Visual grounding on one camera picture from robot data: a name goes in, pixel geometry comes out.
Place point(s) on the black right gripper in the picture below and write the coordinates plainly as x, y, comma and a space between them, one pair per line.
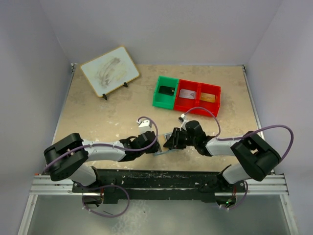
173, 142

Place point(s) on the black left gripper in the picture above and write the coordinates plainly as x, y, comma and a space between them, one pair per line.
153, 149

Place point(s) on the teal leather card holder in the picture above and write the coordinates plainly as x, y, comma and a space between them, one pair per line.
162, 139

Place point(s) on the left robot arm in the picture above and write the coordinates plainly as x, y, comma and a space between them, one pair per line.
66, 158

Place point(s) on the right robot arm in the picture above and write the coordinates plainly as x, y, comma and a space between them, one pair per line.
255, 156

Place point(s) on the silver card in bin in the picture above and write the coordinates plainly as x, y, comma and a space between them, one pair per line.
188, 94

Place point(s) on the black card in green bin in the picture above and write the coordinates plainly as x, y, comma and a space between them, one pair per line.
166, 90

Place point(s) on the orange card in bin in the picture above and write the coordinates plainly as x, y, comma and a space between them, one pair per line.
207, 97

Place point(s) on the red double plastic bin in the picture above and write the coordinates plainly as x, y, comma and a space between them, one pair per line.
183, 104

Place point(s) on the green plastic bin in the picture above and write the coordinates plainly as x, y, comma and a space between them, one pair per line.
165, 101

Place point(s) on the yellow framed whiteboard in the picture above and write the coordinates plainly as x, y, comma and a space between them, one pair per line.
109, 71

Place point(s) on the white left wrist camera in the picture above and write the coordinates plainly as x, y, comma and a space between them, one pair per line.
144, 126

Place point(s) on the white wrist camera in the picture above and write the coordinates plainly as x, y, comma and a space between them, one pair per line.
182, 118
144, 126

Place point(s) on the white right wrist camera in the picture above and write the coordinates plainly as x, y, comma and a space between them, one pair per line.
182, 118

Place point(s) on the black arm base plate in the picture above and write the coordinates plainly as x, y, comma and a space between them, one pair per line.
124, 184

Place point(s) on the aluminium frame rail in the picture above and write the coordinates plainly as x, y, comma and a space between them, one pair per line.
54, 209

